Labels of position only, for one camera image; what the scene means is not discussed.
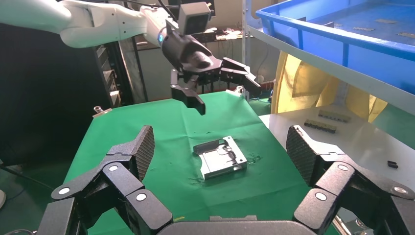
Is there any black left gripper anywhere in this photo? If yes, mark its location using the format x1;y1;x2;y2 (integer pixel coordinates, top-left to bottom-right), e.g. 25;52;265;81
161;19;262;116

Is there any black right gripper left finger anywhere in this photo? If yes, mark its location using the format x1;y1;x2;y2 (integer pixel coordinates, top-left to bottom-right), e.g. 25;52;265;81
35;125;174;235

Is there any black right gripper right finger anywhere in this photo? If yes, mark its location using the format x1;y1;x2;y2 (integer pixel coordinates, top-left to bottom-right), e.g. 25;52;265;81
286;124;415;235

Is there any stamped sheet metal bracket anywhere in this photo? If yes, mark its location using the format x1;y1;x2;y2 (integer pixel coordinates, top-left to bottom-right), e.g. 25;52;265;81
193;136;248;180

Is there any dark metal link strip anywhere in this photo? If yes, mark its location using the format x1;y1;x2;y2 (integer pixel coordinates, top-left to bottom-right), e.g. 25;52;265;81
318;109;352;123
303;119;337;134

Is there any green table cloth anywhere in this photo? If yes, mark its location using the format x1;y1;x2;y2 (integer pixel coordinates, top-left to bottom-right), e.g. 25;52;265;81
63;91;340;235

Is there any yellow plastic bag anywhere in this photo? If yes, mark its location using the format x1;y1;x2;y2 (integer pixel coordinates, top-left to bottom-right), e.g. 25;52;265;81
271;50;388;124

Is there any white metal shelf board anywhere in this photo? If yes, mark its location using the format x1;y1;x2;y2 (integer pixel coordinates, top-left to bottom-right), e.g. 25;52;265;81
248;25;415;116

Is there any black storage rack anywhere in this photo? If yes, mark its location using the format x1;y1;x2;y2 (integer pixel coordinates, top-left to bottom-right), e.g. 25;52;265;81
92;42;137;108

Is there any blue plastic tray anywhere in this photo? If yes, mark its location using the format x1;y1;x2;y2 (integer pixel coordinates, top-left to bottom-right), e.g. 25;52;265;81
255;0;415;95

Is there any white shelf upright post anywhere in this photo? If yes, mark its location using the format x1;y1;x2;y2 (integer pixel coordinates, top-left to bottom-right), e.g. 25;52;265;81
242;0;252;66

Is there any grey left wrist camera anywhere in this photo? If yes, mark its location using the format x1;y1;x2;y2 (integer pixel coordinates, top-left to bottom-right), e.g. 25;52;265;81
178;1;212;36

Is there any black floor cable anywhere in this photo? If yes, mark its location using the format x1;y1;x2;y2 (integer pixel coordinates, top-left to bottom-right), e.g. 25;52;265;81
0;160;54;192

